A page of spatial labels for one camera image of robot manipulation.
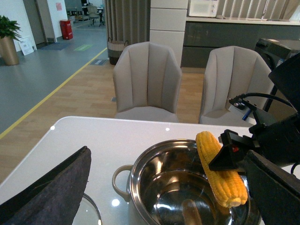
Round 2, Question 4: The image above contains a grey pleated curtain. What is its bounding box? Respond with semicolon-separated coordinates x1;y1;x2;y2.
103;0;150;44

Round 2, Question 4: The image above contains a grey office chair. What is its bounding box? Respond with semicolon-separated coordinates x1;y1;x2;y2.
87;5;100;25

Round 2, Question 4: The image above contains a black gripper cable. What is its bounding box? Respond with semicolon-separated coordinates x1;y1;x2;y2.
241;92;295;108

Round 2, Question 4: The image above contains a dark grey kitchen counter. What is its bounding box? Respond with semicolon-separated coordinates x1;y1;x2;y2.
181;18;300;68

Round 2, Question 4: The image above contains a yellow corn cob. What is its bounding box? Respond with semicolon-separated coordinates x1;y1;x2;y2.
195;131;248;208

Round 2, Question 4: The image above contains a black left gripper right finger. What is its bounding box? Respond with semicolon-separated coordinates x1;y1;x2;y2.
244;150;300;225

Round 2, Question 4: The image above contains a right beige upholstered chair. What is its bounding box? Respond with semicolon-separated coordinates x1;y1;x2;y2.
199;46;274;127

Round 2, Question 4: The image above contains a green potted plant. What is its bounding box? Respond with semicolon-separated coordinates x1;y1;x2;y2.
0;15;22;41

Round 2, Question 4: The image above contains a black washing machine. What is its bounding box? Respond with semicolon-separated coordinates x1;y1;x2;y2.
255;38;300;70

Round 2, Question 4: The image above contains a white drawer cabinet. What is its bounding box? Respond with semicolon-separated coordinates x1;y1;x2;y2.
150;0;188;65

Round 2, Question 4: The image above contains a white microwave oven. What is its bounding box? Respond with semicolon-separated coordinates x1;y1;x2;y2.
187;0;218;17

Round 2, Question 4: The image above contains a beige upholstered chair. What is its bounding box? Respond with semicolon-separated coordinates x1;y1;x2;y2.
113;42;182;122
199;46;274;127

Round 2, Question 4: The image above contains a white sign board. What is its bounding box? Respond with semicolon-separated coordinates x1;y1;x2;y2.
19;37;36;56

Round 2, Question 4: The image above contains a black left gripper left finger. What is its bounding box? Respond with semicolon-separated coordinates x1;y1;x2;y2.
0;146;91;225

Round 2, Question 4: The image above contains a left beige upholstered chair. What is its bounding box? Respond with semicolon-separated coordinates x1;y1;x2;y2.
113;42;182;122

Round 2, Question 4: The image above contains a woven laundry basket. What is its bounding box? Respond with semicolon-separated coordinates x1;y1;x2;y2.
107;37;129;65

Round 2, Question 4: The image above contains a beige window curtain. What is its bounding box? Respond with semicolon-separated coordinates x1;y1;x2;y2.
217;0;300;21

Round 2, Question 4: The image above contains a cream steel cooking pot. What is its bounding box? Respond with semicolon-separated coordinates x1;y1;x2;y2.
112;139;262;225

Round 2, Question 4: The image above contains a red fire extinguisher box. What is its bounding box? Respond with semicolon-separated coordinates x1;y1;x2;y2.
60;20;73;40

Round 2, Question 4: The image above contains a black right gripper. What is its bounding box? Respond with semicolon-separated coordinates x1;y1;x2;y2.
209;93;300;172

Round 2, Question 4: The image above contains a gold planter pot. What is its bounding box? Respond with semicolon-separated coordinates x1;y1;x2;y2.
0;37;19;66

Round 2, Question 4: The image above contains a glass pot lid gold knob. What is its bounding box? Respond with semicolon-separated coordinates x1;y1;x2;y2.
72;193;102;225

